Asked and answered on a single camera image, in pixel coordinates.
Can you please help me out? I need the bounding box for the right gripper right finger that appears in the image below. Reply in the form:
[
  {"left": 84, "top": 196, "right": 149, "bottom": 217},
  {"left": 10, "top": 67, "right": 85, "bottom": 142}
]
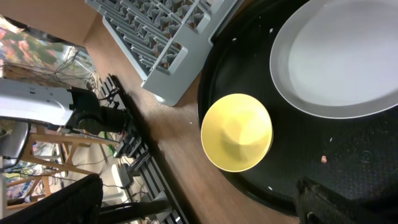
[{"left": 294, "top": 178, "right": 397, "bottom": 224}]

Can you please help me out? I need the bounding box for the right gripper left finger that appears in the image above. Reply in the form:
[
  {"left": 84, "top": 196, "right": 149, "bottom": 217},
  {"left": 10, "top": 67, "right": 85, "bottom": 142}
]
[{"left": 1, "top": 174, "right": 103, "bottom": 224}]

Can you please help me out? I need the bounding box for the yellow bowl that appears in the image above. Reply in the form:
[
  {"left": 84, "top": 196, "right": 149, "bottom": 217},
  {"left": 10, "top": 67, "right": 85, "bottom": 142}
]
[{"left": 201, "top": 93, "right": 274, "bottom": 172}]

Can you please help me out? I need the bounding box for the light grey round plate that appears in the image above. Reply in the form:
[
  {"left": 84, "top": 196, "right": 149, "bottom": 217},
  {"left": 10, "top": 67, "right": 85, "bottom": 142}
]
[{"left": 269, "top": 0, "right": 397, "bottom": 119}]

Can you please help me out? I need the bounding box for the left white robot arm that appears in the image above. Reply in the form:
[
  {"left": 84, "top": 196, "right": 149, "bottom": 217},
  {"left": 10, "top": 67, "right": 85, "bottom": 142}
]
[{"left": 1, "top": 78, "right": 128, "bottom": 135}]

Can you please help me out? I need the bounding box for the grey plastic dishwasher rack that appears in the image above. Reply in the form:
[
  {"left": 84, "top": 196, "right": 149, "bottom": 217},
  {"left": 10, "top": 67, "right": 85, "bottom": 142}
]
[{"left": 85, "top": 0, "right": 243, "bottom": 106}]

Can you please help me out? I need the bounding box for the round black serving tray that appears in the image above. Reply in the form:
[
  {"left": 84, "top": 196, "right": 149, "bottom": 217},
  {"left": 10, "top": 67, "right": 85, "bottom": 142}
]
[{"left": 198, "top": 1, "right": 397, "bottom": 222}]

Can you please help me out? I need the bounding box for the wooden frame stand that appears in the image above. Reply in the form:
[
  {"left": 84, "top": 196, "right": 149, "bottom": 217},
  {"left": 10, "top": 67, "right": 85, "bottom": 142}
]
[{"left": 1, "top": 123, "right": 119, "bottom": 209}]

